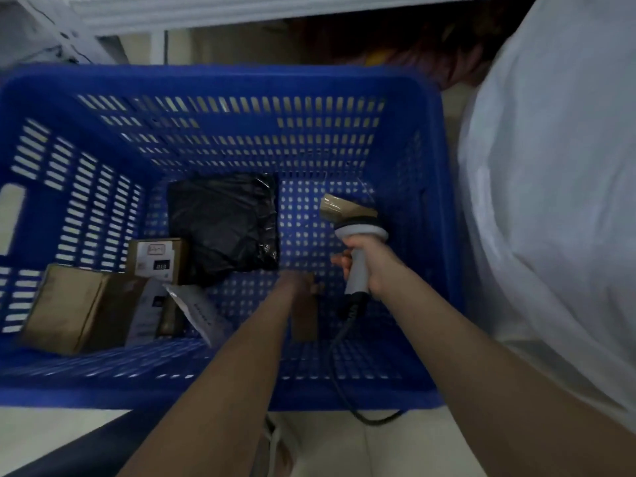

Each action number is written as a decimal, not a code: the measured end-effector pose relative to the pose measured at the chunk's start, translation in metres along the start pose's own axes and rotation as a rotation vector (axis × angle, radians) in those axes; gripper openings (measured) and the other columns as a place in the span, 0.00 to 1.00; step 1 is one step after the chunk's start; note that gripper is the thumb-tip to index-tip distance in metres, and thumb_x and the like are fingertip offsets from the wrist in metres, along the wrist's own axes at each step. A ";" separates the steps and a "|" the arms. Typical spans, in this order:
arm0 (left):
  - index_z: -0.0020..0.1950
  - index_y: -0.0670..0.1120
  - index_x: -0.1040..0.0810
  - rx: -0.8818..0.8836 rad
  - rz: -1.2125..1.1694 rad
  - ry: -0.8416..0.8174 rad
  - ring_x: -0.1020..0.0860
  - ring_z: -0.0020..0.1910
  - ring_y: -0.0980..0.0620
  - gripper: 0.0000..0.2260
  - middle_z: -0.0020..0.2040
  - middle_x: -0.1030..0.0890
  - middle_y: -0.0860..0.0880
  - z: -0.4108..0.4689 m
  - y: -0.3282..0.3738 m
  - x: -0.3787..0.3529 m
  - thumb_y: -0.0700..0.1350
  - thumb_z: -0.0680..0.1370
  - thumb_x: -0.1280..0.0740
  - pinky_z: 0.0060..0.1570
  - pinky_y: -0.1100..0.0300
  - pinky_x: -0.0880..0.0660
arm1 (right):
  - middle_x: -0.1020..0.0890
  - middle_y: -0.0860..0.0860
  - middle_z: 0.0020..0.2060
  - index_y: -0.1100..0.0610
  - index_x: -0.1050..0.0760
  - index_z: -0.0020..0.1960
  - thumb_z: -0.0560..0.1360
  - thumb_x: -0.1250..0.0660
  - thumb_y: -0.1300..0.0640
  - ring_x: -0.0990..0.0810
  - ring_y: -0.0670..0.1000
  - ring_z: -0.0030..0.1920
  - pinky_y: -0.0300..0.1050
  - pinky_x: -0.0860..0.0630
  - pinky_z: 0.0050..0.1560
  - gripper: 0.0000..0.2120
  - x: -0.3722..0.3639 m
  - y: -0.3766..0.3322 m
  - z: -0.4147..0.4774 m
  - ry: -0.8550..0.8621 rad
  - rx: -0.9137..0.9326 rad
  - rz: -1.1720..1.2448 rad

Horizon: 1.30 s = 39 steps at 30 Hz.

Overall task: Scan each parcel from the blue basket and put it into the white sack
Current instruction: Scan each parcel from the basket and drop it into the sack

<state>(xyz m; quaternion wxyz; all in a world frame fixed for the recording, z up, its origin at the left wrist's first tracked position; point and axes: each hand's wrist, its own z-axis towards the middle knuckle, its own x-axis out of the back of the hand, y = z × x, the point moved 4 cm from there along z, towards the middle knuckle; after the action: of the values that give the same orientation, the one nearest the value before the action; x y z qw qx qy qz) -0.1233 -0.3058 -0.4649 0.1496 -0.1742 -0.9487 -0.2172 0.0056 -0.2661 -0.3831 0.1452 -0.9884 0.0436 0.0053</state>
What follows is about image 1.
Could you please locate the person's left hand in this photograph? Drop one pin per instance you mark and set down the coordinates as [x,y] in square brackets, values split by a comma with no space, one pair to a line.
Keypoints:
[300,288]

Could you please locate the person's right hand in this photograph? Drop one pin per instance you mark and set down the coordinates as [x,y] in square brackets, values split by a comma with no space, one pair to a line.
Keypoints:
[382,268]

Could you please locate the thin brown box large label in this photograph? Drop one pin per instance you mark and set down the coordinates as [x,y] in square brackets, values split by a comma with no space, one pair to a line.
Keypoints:
[304,322]

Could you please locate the black plastic mailer bag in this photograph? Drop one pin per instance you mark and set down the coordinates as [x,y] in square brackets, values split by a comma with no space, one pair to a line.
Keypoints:
[218,223]

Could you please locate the white plastic mailer blue tag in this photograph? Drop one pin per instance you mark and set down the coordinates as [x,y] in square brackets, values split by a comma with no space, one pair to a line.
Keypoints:
[199,315]

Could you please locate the white woven sack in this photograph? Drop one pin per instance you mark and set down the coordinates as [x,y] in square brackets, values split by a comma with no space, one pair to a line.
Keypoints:
[546,193]

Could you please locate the blue plastic crate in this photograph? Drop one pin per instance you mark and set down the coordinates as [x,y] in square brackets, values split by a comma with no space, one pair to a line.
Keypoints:
[223,79]

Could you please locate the person's left forearm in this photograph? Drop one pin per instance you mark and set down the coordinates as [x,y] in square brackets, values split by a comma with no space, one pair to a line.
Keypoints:
[223,392]

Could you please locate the person's right forearm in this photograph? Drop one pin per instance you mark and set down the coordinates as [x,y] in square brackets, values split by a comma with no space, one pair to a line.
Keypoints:
[497,367]

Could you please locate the person's sandal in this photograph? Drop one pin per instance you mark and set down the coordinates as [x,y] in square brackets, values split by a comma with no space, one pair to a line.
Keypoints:
[273,452]

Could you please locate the person's left leg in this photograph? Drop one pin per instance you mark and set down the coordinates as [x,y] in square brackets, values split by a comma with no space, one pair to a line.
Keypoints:
[99,452]

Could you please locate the white metal shelf rack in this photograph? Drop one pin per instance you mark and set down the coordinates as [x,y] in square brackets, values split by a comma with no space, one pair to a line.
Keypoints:
[199,14]

